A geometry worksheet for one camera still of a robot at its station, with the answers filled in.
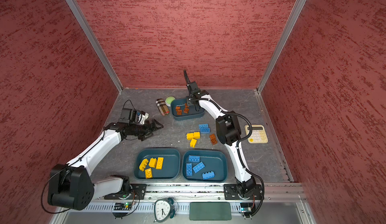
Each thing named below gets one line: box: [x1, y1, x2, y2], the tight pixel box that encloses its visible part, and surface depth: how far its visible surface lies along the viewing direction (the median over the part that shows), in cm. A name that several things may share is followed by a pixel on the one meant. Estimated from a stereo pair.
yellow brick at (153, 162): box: [148, 157, 157, 168], surface depth 83 cm
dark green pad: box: [189, 201, 232, 221], surface depth 70 cm
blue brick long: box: [185, 162, 193, 176], surface depth 83 cm
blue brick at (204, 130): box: [200, 127, 211, 134], surface depth 99 cm
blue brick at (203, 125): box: [198, 123, 209, 130], surface depth 101 cm
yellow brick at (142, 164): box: [139, 158, 149, 172], surface depth 82 cm
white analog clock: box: [152, 197, 179, 223], surface depth 68 cm
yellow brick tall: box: [155, 157, 164, 170], surface depth 85 cm
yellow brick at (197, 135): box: [193, 131, 201, 140], surface depth 94 cm
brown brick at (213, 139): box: [209, 133, 218, 145], surface depth 94 cm
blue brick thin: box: [187, 155, 201, 162], surface depth 86 cm
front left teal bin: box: [133, 147, 181, 181], surface depth 84 cm
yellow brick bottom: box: [189, 138, 198, 148], surface depth 91 cm
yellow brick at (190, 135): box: [186, 132, 195, 141], surface depth 94 cm
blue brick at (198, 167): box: [191, 161, 206, 174], surface depth 82 cm
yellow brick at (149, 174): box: [144, 167, 153, 179], surface depth 81 cm
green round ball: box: [164, 95, 176, 107], surface depth 112 cm
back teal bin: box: [170, 96, 205, 121], surface depth 108 cm
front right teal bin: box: [181, 149, 229, 183], surface depth 83 cm
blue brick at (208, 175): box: [202, 170, 215, 180], surface depth 79 cm
